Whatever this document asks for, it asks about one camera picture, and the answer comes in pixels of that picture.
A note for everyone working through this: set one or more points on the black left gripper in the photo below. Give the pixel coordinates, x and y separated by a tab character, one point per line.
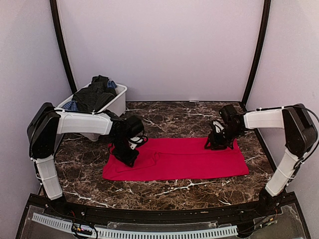
127	160

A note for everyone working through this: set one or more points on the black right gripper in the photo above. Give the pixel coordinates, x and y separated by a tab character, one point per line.
215	142

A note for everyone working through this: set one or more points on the red t-shirt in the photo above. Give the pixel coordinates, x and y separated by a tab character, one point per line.
178	158

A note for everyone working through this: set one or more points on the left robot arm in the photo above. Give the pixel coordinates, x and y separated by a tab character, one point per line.
50	121

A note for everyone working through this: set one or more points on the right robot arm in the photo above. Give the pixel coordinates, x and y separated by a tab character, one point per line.
301	137

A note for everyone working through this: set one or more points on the black striped garment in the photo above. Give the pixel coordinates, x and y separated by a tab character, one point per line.
96	95

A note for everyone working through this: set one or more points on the blue checkered garment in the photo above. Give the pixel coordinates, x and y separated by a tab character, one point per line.
71	105

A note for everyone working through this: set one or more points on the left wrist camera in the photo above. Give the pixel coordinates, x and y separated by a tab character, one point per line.
134	126

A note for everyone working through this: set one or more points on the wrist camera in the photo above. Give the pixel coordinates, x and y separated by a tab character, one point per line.
134	126
227	113

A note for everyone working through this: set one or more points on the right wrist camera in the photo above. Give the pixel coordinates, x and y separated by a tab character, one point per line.
227	113

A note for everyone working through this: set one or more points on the white slotted cable duct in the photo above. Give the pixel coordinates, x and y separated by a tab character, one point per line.
115	230

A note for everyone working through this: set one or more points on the black front rail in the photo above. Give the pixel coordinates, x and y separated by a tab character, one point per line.
235	214

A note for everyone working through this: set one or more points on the black frame post right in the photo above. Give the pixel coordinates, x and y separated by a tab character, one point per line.
258	52

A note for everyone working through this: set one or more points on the black frame post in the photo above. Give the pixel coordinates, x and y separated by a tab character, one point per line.
61	45
258	52

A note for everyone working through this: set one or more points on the black frame post left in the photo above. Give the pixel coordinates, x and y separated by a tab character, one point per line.
61	45

